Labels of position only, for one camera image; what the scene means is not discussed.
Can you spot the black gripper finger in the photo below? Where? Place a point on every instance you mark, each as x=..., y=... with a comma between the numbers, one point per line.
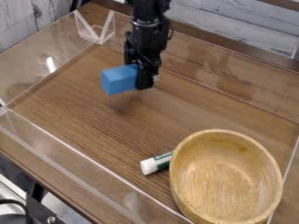
x=129, y=57
x=146, y=71

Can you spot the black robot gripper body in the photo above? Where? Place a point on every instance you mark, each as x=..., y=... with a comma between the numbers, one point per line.
x=148, y=39

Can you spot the blue rectangular block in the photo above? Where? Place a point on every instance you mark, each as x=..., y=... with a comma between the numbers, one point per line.
x=118, y=79

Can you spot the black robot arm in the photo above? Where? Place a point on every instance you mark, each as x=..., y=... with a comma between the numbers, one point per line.
x=148, y=11

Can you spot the light brown wooden bowl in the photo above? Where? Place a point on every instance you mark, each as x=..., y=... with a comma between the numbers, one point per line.
x=224, y=178

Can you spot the white green glue stick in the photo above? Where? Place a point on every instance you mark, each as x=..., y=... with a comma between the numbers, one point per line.
x=156, y=163

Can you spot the clear acrylic corner bracket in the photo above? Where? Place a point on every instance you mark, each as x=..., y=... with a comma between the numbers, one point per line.
x=96, y=33

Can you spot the clear acrylic front wall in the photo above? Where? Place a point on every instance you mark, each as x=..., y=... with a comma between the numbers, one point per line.
x=82, y=146

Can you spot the black metal table frame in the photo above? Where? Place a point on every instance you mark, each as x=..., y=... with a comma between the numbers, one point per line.
x=21, y=198

